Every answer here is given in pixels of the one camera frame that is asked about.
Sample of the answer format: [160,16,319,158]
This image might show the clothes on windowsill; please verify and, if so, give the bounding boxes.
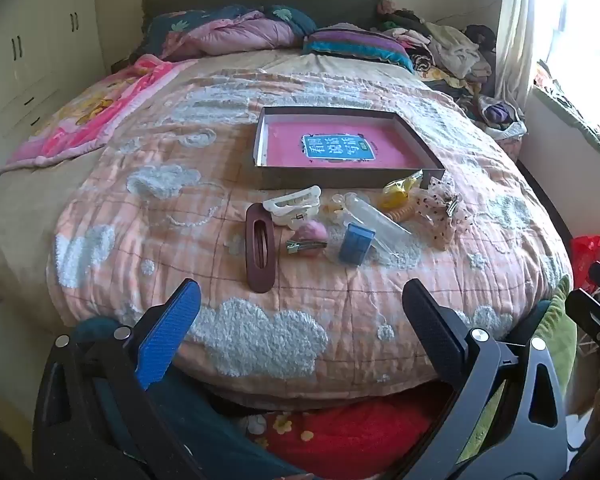
[532,60,600,181]

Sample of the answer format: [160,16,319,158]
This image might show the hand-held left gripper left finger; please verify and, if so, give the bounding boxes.
[32,278,203,480]

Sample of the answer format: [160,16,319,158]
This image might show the peach cloud pattern quilt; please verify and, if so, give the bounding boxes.
[45,72,576,401]

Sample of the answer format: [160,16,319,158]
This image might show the packet of yellow bangles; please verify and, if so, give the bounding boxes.
[378,170,426,211]

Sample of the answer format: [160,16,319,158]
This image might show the brown oval hair clip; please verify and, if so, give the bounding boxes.
[245,202,277,293]

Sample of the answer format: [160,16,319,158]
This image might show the bed with tan sheet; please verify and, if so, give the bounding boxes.
[0,0,576,411]

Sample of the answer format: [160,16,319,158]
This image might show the pile of clothes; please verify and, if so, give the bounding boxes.
[377,0,498,98]

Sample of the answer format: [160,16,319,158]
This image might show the cream curtain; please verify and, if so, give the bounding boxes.
[495,0,566,106]

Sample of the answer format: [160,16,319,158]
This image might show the striped pillow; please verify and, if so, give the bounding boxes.
[302,27,415,73]

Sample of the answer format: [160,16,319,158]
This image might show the pink and teal duvet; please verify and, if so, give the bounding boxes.
[130,5,318,61]

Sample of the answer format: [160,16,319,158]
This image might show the basket of clothes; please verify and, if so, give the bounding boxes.
[472,96,528,161]

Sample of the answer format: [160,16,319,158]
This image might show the shallow grey cardboard box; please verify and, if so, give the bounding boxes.
[252,106,447,191]

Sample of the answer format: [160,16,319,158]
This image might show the red plastic bag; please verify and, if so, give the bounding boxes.
[570,235,600,291]

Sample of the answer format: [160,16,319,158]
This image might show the small blue box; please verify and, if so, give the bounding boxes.
[338,223,377,264]

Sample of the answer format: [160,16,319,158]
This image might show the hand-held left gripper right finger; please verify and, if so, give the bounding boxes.
[402,278,568,480]

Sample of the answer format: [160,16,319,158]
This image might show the window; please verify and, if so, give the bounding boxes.
[535,0,600,131]

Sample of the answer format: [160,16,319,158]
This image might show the white claw hair clip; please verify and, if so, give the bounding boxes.
[262,186,322,228]

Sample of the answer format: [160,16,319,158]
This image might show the polka dot bow hair clip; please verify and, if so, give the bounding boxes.
[412,176,463,250]

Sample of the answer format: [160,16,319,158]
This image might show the pink fuzzy hair clip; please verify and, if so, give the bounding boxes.
[286,224,329,257]

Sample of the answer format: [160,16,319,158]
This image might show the red fuzzy cloth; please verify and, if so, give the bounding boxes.
[245,400,451,480]

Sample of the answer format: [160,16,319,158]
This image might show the pink cartoon blanket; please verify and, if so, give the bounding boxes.
[0,55,198,176]

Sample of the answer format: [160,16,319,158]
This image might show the dark teal cloth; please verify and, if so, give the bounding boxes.
[72,317,311,480]

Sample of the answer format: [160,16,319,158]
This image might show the green cloth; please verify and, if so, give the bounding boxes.
[480,275,578,411]

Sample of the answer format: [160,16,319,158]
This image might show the clear plastic bag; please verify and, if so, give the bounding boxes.
[340,194,413,256]

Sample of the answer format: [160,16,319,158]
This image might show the cream wardrobe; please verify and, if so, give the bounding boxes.
[0,0,113,191]

